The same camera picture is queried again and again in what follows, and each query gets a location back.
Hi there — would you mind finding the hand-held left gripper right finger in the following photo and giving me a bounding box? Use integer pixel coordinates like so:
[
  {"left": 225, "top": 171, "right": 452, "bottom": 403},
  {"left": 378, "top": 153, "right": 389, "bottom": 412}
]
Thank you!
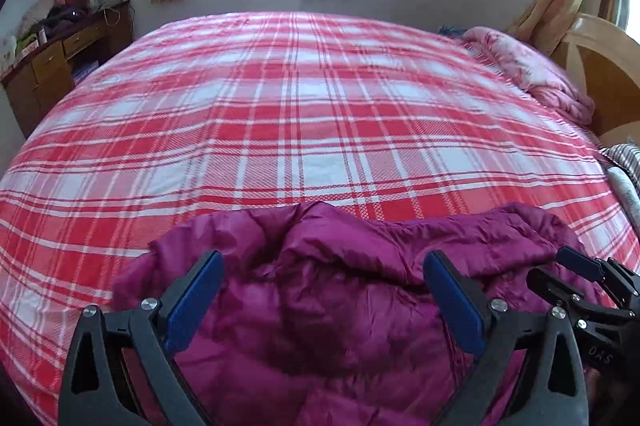
[{"left": 423, "top": 250, "right": 590, "bottom": 426}]

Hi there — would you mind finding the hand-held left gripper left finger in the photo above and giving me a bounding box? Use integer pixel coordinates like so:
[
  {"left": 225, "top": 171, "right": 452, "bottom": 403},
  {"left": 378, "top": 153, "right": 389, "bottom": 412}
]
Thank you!
[{"left": 57, "top": 250, "right": 225, "bottom": 426}]

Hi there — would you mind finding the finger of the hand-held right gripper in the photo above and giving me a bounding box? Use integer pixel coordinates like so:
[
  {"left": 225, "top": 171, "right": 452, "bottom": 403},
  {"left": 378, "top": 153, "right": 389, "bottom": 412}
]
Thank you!
[
  {"left": 526, "top": 266, "right": 608, "bottom": 323},
  {"left": 556, "top": 246, "right": 610, "bottom": 283}
]

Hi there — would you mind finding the purple down jacket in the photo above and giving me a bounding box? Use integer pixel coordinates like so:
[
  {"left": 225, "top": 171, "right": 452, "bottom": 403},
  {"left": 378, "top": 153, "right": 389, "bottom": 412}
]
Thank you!
[{"left": 112, "top": 201, "right": 617, "bottom": 426}]

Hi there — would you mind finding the pile of clothes and bags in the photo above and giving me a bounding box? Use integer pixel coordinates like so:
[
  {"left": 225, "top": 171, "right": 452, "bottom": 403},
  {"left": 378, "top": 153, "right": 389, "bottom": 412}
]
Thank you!
[{"left": 0, "top": 0, "right": 131, "bottom": 72}]

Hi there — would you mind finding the striped pillow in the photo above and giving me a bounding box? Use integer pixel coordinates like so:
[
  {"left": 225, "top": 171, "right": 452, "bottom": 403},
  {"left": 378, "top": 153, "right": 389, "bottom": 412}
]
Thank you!
[{"left": 597, "top": 143, "right": 640, "bottom": 187}]

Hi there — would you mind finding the wooden headboard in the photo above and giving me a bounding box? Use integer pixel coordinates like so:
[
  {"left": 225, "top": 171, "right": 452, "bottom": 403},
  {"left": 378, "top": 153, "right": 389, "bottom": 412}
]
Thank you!
[{"left": 547, "top": 14, "right": 640, "bottom": 148}]

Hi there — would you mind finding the bed with red plaid sheet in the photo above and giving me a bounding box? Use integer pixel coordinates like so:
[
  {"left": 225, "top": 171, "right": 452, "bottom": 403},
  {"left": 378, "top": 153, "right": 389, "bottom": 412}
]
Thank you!
[{"left": 0, "top": 10, "right": 640, "bottom": 426}]

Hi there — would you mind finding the pink floral quilt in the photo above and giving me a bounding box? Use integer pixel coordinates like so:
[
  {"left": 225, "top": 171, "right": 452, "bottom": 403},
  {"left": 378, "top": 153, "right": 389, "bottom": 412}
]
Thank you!
[{"left": 440, "top": 25, "right": 596, "bottom": 124}]

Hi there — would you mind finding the blue book stack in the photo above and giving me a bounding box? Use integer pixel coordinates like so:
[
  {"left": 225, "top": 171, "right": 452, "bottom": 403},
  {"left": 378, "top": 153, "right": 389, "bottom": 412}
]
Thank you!
[{"left": 71, "top": 60, "right": 100, "bottom": 86}]

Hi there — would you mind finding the wooden desk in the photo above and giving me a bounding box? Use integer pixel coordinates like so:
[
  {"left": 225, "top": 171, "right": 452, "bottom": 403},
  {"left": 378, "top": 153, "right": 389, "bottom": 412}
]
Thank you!
[{"left": 0, "top": 0, "right": 135, "bottom": 139}]

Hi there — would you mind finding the white printed carton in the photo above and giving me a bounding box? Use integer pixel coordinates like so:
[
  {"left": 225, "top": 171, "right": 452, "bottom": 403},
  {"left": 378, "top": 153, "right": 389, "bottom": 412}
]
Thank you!
[{"left": 0, "top": 35, "right": 19, "bottom": 73}]

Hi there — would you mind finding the thin cable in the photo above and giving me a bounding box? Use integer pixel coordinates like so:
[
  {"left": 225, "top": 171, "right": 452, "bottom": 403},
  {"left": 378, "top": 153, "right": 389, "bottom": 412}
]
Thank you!
[{"left": 100, "top": 0, "right": 137, "bottom": 28}]

